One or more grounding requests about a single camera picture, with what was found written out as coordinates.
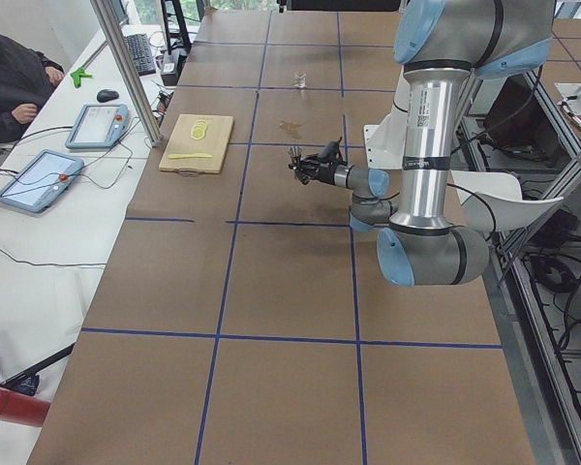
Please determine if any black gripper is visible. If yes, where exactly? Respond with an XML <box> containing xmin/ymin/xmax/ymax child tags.
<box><xmin>297</xmin><ymin>140</ymin><xmax>342</xmax><ymax>185</ymax></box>

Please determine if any clear glass shaker cup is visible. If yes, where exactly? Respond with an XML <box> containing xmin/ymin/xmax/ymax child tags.
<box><xmin>293</xmin><ymin>72</ymin><xmax>306</xmax><ymax>89</ymax></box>

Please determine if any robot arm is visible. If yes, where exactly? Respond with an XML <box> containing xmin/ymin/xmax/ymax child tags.
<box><xmin>290</xmin><ymin>1</ymin><xmax>555</xmax><ymax>286</ymax></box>

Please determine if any yellow plastic knife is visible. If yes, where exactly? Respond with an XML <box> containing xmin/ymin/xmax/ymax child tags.
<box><xmin>168</xmin><ymin>152</ymin><xmax>213</xmax><ymax>160</ymax></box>

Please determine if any bamboo cutting board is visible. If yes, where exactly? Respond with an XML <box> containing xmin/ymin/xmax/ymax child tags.
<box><xmin>159</xmin><ymin>114</ymin><xmax>234</xmax><ymax>174</ymax></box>

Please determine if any white plastic chair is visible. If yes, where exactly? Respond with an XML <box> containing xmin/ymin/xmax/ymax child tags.
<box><xmin>451</xmin><ymin>170</ymin><xmax>564</xmax><ymax>233</ymax></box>

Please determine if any black keyboard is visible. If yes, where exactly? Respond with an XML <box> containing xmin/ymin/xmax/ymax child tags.
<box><xmin>124</xmin><ymin>34</ymin><xmax>156</xmax><ymax>76</ymax></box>

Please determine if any grey teach pendant far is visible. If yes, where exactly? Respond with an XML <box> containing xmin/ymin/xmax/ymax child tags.
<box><xmin>65</xmin><ymin>104</ymin><xmax>130</xmax><ymax>150</ymax></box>

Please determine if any grey teach pendant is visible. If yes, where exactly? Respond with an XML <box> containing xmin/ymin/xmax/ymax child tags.
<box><xmin>0</xmin><ymin>149</ymin><xmax>84</xmax><ymax>213</ymax></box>
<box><xmin>65</xmin><ymin>104</ymin><xmax>130</xmax><ymax>150</ymax></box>

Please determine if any black computer mouse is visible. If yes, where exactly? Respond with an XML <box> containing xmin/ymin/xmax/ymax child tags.
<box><xmin>96</xmin><ymin>89</ymin><xmax>119</xmax><ymax>103</ymax></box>

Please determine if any green plastic clamp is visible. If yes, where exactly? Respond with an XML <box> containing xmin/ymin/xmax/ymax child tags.
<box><xmin>70</xmin><ymin>67</ymin><xmax>93</xmax><ymax>88</ymax></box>

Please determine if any grey teach pendant near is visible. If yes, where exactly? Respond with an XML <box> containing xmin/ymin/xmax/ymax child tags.
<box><xmin>0</xmin><ymin>149</ymin><xmax>84</xmax><ymax>213</ymax></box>

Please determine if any seated person black jacket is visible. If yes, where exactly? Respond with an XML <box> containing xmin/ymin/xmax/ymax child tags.
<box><xmin>0</xmin><ymin>34</ymin><xmax>65</xmax><ymax>143</ymax></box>

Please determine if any red cylinder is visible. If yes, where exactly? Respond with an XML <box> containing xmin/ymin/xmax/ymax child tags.
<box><xmin>0</xmin><ymin>387</ymin><xmax>50</xmax><ymax>427</ymax></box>

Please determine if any aluminium frame post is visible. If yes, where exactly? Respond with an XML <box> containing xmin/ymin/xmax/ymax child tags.
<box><xmin>90</xmin><ymin>0</ymin><xmax>162</xmax><ymax>147</ymax></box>

